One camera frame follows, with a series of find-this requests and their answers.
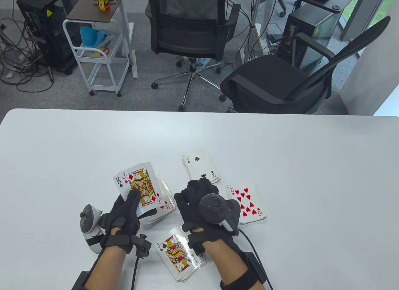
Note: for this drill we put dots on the pile of face-up diamonds cards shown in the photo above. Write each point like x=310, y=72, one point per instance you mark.
x=168, y=199

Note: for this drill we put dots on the person's left hand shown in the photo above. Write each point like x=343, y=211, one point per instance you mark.
x=123, y=223

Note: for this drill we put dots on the stack of red-backed playing cards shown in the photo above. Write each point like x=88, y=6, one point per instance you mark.
x=140, y=178

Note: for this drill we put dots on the black chair base with casters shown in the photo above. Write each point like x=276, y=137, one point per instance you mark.
x=282, y=13

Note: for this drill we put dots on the pile of face-up hearts cards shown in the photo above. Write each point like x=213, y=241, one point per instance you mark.
x=247, y=199

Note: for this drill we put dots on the small black power adapter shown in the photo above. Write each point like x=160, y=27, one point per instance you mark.
x=274, y=38

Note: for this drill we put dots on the yellow and red packet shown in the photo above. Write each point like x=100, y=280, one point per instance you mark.
x=101, y=2

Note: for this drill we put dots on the small black round object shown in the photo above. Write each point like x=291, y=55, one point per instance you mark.
x=336, y=7

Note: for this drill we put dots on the person's right forearm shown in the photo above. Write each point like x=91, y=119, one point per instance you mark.
x=226, y=265

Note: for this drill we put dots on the dark office desk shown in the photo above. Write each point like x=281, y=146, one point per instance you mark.
x=343, y=0

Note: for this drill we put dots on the person's right hand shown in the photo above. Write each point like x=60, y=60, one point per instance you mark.
x=191, y=209

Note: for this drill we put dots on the black glass side computer tower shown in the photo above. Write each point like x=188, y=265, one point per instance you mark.
x=324, y=23

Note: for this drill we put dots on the blue plastic bowl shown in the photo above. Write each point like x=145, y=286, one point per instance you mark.
x=90, y=36

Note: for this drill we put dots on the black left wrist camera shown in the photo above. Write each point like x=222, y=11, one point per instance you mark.
x=141, y=245

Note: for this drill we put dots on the pile of face-up clubs cards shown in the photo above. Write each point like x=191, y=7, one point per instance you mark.
x=201, y=165

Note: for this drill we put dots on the black mesh back office chair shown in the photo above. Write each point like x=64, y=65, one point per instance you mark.
x=187, y=37

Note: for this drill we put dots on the black computer tower yellow sticker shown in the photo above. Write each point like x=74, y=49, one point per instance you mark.
x=46, y=37

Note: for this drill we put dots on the black padded office chair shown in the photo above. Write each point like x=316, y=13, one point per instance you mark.
x=268, y=75

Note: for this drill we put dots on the pile of face-up spades cards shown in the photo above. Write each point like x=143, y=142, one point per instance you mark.
x=177, y=255

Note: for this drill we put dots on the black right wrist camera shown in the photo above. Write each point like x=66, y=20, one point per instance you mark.
x=196, y=244

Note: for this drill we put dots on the grey left hand controller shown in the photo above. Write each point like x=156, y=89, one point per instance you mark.
x=88, y=218

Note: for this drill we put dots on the person's left forearm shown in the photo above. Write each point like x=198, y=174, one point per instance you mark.
x=104, y=268

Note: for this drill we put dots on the brown top white side table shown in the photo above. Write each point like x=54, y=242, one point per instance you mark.
x=90, y=6

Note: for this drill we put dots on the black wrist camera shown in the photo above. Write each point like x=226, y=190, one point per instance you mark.
x=141, y=245
x=196, y=244

